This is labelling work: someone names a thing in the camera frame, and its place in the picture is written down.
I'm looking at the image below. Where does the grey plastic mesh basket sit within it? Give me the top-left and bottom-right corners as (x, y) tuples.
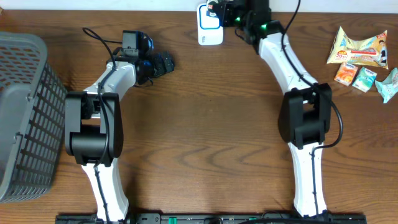
(1, 32), (67, 203)

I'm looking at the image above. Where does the teal tissue pack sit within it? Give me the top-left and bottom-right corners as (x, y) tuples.
(353, 67), (377, 93)

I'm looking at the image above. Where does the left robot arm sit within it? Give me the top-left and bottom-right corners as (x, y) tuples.
(56, 30), (175, 223)

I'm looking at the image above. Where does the cream snack bag blue trim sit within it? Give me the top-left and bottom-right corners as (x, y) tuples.
(326, 27), (388, 69)

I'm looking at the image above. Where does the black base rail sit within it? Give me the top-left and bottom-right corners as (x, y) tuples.
(55, 212), (368, 224)

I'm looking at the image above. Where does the white barcode scanner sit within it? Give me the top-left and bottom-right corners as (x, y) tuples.
(197, 3), (224, 45)

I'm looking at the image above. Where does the dark green square packet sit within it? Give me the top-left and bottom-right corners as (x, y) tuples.
(206, 0), (221, 17)

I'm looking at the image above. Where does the light teal crinkled packet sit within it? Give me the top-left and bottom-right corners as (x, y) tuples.
(375, 68), (397, 104)

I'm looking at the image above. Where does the orange white tissue pack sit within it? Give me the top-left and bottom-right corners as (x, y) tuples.
(334, 62), (358, 86)

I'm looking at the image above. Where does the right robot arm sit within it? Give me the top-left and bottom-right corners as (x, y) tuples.
(206, 1), (336, 221)

